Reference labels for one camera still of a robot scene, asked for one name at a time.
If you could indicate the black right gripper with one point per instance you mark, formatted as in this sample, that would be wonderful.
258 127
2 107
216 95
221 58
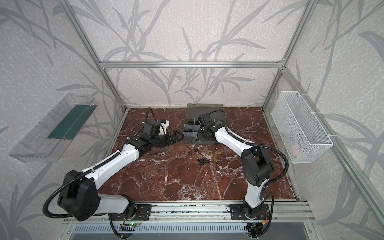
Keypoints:
202 129

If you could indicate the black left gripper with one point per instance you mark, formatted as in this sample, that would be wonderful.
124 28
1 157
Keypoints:
169 138

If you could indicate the grey plastic organizer box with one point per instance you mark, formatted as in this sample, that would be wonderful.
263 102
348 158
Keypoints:
192 124

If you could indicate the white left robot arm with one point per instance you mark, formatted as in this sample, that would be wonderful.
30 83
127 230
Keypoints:
80 197

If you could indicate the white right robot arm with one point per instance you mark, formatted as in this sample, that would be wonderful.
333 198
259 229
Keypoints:
256 162

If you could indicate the brass screws pile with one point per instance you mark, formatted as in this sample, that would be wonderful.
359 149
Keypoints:
215 156

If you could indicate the black screws pile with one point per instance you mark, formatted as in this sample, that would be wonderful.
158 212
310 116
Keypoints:
203 157

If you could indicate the aluminium back crossbar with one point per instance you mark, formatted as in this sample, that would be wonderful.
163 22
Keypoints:
189 64

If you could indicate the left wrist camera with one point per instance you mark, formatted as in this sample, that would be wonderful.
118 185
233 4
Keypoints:
154 128

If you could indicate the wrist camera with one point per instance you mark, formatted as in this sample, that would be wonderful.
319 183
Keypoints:
206 121
154 128

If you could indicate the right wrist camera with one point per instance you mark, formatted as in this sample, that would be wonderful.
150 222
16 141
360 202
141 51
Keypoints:
206 121

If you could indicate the aluminium front rail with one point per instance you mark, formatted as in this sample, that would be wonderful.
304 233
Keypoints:
218 212

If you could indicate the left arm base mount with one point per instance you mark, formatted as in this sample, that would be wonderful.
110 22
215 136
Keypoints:
140 212

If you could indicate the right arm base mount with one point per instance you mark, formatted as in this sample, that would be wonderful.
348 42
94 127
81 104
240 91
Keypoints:
245 212

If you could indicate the white wire mesh basket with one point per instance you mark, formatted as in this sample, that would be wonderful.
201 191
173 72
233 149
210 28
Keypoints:
303 136

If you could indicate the clear plastic wall tray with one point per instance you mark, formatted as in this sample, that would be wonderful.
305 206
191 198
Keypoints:
50 138

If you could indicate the aluminium frame post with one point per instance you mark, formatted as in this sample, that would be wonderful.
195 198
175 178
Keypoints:
306 16

